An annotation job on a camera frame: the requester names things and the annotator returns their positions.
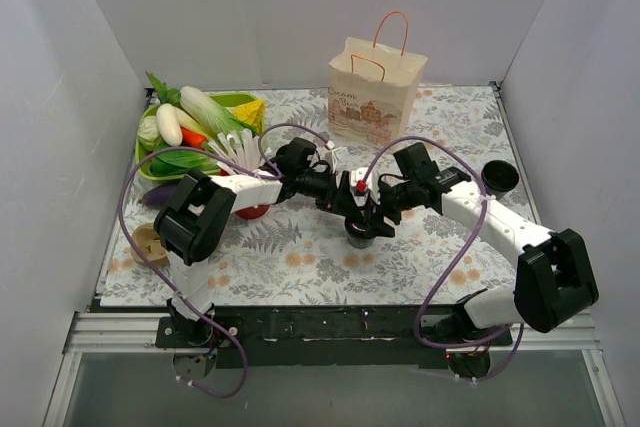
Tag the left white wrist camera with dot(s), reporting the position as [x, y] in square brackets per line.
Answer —
[335, 158]

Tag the white toy radish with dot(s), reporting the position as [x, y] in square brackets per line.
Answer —
[168, 125]

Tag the stack of dark plastic cups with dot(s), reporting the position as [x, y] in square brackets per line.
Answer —
[499, 178]

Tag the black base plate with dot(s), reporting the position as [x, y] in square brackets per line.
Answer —
[306, 336]

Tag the green vegetable basket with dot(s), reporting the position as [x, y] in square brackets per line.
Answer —
[172, 166]

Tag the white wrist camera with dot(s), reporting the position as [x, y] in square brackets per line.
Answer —
[335, 158]
[359, 187]

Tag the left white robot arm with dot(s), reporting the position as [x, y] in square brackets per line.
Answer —
[193, 220]

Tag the yellow toy leaf vegetable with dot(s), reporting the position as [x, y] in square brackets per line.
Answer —
[251, 113]

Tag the paper takeout bag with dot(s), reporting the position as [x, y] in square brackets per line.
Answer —
[372, 89]

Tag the toy napa cabbage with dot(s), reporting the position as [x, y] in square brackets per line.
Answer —
[212, 116]

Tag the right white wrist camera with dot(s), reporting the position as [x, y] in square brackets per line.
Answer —
[359, 187]

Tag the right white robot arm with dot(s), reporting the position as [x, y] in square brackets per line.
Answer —
[554, 277]

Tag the green toy cabbage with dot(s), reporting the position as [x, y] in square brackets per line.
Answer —
[148, 133]

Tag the aluminium rail frame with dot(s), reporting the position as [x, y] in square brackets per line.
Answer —
[137, 333]

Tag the red straw holder cup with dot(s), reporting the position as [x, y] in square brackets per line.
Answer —
[252, 213]

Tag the black cup lid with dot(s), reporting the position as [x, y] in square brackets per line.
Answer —
[361, 229]

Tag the brown cardboard cup carrier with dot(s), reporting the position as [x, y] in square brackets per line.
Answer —
[148, 241]

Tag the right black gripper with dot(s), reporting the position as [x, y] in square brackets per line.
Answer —
[386, 199]

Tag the purple toy eggplant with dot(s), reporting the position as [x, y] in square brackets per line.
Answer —
[158, 196]

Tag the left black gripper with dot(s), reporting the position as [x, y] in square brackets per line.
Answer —
[343, 199]

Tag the floral table mat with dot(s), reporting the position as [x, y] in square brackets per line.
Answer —
[297, 255]

